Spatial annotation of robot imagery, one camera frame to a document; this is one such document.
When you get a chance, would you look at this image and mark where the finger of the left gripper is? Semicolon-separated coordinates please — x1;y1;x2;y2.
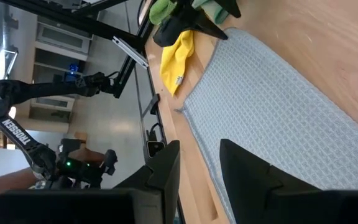
153;15;229;47
216;0;242;19

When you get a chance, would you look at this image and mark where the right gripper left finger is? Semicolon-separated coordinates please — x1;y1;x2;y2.
0;140;181;224

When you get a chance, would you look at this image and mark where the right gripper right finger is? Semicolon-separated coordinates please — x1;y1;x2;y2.
219;139;358;224

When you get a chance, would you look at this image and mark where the yellow microfiber towel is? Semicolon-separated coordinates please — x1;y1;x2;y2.
159;30;195;96

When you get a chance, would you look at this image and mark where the grey waffle-weave towel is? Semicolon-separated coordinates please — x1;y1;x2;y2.
175;27;358;224

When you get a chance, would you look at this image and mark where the person's forearm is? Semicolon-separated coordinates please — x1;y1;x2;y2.
0;167;40;210

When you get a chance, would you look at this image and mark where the white shelving unit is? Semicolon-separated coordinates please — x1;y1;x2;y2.
28;15;93;123

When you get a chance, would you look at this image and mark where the silver metal bracket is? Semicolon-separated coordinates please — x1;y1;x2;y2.
112;35;149;69

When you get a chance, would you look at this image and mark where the small table-level camera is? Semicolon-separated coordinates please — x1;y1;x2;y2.
146;141;165;159

